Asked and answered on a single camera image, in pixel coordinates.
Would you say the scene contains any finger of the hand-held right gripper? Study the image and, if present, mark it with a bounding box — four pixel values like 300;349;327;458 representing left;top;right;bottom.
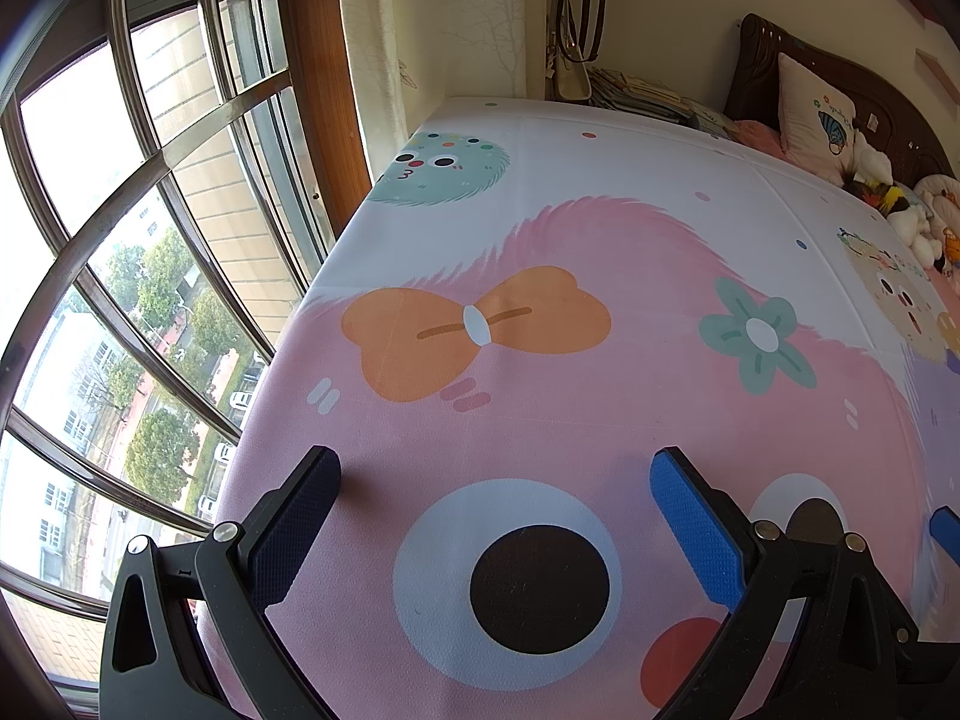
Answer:
928;506;960;552

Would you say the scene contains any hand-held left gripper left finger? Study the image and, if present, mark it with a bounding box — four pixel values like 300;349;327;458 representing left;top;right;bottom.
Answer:
97;445;342;720

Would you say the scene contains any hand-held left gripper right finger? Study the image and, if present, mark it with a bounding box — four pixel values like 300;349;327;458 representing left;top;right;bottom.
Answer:
649;446;920;720

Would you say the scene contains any cartoon monster printed tablecloth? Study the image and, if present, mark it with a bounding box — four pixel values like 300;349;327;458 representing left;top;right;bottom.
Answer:
199;94;960;720

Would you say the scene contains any window with metal grille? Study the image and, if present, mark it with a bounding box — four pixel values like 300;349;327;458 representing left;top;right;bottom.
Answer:
0;0;376;691

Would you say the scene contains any brown fuzzy toy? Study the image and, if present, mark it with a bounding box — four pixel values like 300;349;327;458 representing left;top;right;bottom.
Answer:
844;176;893;215

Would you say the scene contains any white bee plush toy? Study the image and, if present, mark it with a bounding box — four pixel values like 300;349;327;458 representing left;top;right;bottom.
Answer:
851;131;912;211

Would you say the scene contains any pink bed sheet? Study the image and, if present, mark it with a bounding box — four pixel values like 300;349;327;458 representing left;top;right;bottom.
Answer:
731;118;960;286

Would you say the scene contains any white cartoon pillow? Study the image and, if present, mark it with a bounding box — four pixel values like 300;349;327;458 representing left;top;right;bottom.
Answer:
776;52;860;185

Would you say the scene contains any stack of books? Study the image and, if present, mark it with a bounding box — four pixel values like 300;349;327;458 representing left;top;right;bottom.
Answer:
589;66;698;125

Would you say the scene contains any dark wooden headboard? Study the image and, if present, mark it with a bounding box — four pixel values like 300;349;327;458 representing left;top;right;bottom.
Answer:
724;13;953;181

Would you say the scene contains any cream handbag with brown straps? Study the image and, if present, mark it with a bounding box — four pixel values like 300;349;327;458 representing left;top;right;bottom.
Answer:
544;0;612;102

